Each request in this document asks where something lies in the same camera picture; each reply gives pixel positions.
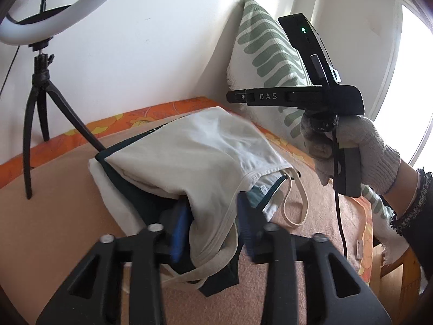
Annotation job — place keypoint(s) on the white camisole top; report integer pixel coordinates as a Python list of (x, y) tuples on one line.
[(209, 156)]

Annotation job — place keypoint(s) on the white ring light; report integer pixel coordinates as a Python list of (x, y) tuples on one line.
[(47, 24)]

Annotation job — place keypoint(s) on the orange floral bedsheet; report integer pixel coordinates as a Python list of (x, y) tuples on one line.
[(57, 146)]

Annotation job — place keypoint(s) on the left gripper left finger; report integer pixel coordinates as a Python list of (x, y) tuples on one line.
[(176, 230)]

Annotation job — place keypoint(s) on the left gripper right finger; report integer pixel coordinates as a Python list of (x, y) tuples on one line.
[(335, 293)]

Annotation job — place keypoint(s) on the right dark sleeved forearm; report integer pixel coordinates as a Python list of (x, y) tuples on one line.
[(415, 225)]

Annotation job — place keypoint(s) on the right white gloved hand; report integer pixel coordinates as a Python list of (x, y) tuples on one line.
[(379, 163)]

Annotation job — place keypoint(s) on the green white leaf pillow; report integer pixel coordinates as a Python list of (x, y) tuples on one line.
[(262, 56)]

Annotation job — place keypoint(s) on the white folded garment stack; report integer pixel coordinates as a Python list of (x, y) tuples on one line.
[(117, 205)]

